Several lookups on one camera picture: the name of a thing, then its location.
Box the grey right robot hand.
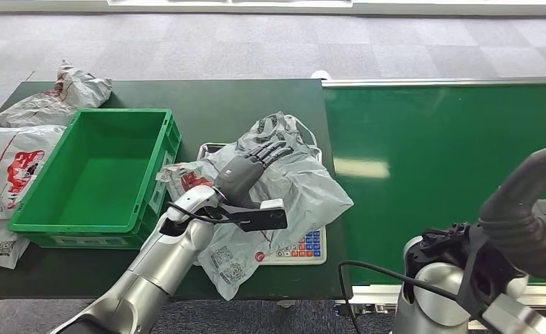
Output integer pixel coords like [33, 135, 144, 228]
[478, 141, 546, 280]

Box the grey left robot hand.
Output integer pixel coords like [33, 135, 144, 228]
[214, 140, 295, 209]

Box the grey plastic mailer package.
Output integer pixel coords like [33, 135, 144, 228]
[156, 111, 354, 301]

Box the green conveyor belt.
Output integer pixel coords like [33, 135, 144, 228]
[322, 83, 546, 286]

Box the crumpled grey mailer package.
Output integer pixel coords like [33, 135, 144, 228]
[0, 60, 114, 130]

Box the white package with red print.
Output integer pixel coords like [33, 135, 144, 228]
[0, 125, 67, 221]

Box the white package with QR codes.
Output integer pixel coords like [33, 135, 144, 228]
[0, 218, 30, 271]

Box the dark green table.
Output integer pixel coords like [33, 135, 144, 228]
[0, 79, 352, 301]

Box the white electronic scale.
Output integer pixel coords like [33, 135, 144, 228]
[196, 141, 328, 267]

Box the green plastic crate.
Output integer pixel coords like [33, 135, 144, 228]
[7, 108, 182, 251]

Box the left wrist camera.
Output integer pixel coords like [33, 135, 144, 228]
[217, 198, 288, 233]

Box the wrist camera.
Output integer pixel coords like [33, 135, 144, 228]
[456, 225, 546, 334]
[217, 198, 288, 233]

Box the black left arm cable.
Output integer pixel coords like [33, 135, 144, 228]
[166, 200, 251, 228]

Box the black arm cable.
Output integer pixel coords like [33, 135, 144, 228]
[337, 260, 505, 334]
[166, 200, 251, 228]

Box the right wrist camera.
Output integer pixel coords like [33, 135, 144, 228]
[456, 225, 546, 334]

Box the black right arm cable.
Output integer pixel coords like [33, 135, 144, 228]
[337, 260, 505, 334]

